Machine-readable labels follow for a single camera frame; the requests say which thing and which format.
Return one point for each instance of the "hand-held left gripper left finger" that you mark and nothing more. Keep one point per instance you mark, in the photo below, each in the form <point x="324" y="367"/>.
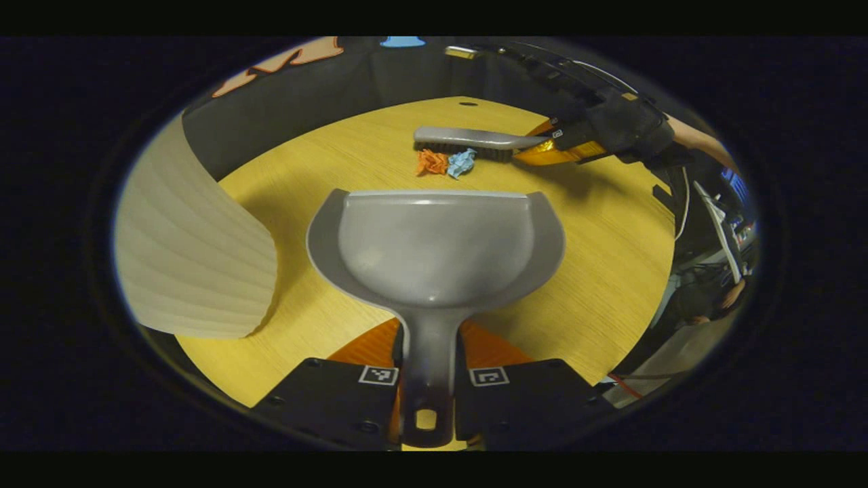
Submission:
<point x="332" y="400"/>

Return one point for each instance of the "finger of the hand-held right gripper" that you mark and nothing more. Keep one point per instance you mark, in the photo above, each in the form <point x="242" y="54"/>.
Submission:
<point x="546" y="129"/>
<point x="556" y="154"/>

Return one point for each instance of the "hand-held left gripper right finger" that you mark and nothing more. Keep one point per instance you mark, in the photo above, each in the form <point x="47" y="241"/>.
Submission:
<point x="522" y="400"/>

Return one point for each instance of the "small grey broom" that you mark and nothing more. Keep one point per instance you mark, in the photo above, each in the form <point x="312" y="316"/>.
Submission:
<point x="461" y="137"/>

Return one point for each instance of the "blue paper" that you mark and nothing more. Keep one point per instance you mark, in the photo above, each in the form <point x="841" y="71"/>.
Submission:
<point x="461" y="163"/>

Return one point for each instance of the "orange paper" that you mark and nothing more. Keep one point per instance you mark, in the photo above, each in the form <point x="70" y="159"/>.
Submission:
<point x="431" y="163"/>

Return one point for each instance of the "grey plastic dustpan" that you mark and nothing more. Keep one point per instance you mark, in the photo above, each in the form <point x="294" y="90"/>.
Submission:
<point x="434" y="251"/>

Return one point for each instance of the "white ribbed garbage bin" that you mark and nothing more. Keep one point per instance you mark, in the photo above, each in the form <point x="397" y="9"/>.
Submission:
<point x="196" y="257"/>

